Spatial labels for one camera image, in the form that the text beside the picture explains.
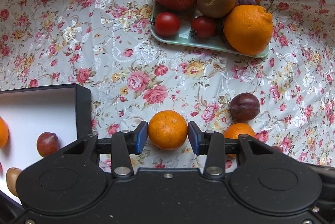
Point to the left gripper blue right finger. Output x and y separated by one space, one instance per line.
197 139

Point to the cherry tomato on plate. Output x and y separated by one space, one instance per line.
203 27
167 24

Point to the front kiwi on plate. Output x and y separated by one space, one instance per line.
215 8

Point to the large pointed orange on plate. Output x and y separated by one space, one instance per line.
249 29

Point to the middle cherry tomato on plate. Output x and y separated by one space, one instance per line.
203 27

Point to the mandarin without stem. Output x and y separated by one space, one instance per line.
167 130

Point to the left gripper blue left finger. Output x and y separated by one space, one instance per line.
138 139

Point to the brown kiwi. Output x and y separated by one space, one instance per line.
11 179

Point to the floral tablecloth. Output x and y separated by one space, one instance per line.
106 46

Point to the mandarin with stem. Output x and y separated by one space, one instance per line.
233 131

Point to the light green plate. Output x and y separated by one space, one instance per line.
184 37

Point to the left cherry tomato on plate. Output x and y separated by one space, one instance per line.
167 24

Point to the black box white inside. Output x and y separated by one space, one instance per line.
62 109

